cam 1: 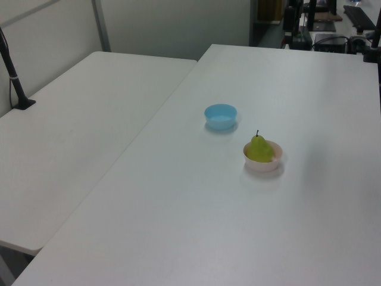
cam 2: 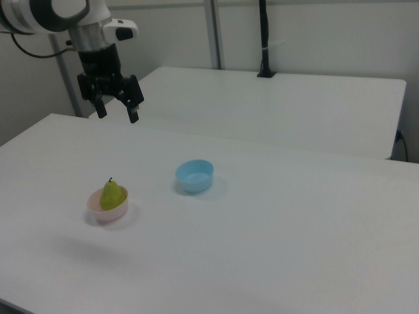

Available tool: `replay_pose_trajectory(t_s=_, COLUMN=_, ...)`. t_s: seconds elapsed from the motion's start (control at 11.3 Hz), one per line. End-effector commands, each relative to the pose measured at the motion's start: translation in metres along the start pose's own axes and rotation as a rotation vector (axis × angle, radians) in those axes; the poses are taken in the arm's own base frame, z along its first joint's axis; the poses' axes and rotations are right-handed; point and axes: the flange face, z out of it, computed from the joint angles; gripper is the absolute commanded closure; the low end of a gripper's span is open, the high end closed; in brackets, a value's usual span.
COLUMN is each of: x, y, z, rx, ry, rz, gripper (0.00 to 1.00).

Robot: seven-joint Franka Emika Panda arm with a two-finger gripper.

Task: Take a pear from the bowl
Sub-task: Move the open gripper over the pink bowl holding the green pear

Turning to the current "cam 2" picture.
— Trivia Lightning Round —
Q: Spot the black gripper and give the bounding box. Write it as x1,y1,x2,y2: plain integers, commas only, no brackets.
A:
77,44,145,124

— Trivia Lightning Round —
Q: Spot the green pear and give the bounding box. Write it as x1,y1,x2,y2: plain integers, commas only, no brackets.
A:
100,177,128,212

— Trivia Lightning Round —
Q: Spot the blue plastic bowl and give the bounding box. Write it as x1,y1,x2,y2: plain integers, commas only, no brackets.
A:
174,159,215,193

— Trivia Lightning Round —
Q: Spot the pink plastic bowl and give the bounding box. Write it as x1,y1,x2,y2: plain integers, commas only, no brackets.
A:
86,185,129,224

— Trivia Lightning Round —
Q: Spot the white side table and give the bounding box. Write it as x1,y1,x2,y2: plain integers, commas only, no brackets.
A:
88,66,407,160

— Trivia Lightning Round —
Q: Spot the grey metal frame post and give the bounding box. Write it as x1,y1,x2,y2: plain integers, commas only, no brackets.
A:
48,33,90,119

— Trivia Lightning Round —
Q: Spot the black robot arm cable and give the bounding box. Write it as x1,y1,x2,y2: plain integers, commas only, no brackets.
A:
11,32,73,60

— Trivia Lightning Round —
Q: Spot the grey aluminium wall post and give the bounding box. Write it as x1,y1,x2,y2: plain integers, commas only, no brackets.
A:
204,0,226,70

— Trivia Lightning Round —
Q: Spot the black camera stand pole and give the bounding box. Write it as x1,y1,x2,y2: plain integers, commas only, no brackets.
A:
257,0,278,79

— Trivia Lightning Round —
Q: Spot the black cable with plug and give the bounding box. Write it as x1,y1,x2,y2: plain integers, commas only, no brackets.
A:
395,130,410,162

